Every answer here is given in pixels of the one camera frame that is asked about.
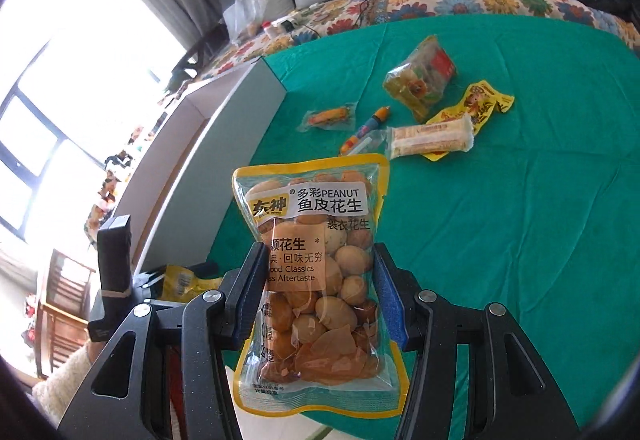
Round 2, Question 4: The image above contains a yellow snack pouch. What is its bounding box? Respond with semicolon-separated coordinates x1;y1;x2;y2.
160;264;222;304

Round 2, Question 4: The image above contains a peanut bag yellow trim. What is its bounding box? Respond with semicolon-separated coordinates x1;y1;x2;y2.
232;153;408;420

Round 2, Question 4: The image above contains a clear long stick packet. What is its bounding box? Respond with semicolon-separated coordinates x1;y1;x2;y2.
347;129;387;156

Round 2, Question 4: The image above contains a corn sausage packet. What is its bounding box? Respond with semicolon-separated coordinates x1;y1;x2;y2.
297;103;356;132

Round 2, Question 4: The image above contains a left hand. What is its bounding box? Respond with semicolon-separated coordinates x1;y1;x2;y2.
85;339;106;364

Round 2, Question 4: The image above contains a wooden chair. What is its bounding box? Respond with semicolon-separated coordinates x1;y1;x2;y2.
34;249;96;379

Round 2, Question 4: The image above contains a white cardboard box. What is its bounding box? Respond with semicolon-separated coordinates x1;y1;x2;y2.
114;59;286;272

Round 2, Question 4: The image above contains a green tablecloth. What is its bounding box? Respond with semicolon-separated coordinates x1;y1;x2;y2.
204;14;640;436

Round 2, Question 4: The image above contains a white wafer bar packet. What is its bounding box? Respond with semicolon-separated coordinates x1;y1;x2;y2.
386;114;474;162

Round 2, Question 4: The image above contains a yellow chicken feet packet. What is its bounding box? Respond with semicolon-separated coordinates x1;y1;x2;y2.
422;80;515;162

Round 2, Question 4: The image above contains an orange sausage stick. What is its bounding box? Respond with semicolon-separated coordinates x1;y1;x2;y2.
340;106;390;155

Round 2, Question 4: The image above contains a clear mixed snack bag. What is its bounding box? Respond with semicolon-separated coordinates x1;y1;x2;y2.
383;35;457;122

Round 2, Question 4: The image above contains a clear plastic bag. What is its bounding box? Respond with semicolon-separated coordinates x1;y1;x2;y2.
224;0;268;44

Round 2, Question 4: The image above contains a floral bed sheet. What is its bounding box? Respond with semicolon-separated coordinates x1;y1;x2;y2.
198;0;639;79

